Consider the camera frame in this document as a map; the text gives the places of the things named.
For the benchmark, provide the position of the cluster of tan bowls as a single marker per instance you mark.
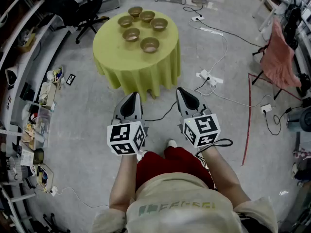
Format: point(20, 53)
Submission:
point(131, 34)

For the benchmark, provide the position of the black chair frame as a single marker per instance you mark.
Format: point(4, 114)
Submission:
point(258, 78)

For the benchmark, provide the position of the white metal shelving unit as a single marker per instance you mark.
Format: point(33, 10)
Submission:
point(23, 64)

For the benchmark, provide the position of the olive box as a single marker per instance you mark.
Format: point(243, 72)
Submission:
point(39, 155)

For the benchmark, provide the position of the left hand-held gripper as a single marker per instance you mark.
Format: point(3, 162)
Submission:
point(119, 135)

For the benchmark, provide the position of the person's left forearm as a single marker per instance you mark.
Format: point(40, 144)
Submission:
point(122, 178)

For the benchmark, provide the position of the person's left white shoe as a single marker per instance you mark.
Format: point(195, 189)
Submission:
point(141, 154)

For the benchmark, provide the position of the person's red trousers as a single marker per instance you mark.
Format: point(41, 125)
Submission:
point(170, 164)

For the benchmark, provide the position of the black wheeled chair base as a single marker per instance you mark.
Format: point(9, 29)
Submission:
point(51, 221)

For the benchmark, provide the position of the small black box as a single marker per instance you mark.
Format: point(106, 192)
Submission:
point(26, 91)

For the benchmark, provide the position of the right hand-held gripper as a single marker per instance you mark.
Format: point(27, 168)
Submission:
point(204, 127)

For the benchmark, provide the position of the white desk frame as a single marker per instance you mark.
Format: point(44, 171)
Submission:
point(267, 0)

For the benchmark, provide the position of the red floor tape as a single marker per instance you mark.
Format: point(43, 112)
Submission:
point(249, 120)

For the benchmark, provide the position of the person's beige shirt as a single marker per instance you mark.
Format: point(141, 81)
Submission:
point(182, 215)

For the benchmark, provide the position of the clear plastic bin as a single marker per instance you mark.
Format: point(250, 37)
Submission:
point(36, 125)

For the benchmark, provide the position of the white power strip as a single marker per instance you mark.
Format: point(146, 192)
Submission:
point(197, 18)
point(266, 108)
point(206, 76)
point(54, 190)

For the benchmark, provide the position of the beige cardboard box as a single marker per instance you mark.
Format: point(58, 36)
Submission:
point(47, 93)

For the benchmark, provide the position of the person's right forearm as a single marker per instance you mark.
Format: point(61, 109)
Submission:
point(223, 176)

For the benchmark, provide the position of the tan plastic bowl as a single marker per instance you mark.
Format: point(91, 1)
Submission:
point(149, 44)

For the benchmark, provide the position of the black office chair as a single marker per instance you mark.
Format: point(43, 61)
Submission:
point(85, 8)

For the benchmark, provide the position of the white bowl with clutter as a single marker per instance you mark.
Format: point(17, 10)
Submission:
point(54, 74)

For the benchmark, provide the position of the pink cloth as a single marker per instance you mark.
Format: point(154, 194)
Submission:
point(279, 59)

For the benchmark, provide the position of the black white printed card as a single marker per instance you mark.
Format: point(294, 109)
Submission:
point(70, 79)

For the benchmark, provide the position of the round table, yellow-green cloth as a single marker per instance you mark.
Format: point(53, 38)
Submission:
point(116, 57)

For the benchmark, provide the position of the white perforated box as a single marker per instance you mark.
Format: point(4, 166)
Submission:
point(27, 157)

